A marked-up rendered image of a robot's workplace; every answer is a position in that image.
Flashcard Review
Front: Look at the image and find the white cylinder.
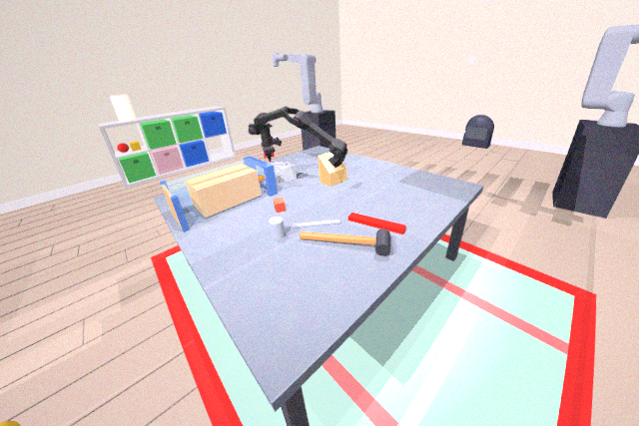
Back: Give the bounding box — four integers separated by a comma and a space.
269, 216, 285, 239

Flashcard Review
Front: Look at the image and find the red flat bar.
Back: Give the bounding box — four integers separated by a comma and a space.
348, 213, 406, 234

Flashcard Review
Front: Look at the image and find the mallet with wooden handle and black head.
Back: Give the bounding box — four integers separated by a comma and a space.
300, 228, 390, 255

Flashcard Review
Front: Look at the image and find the white flat bar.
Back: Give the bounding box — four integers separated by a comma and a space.
293, 219, 340, 228

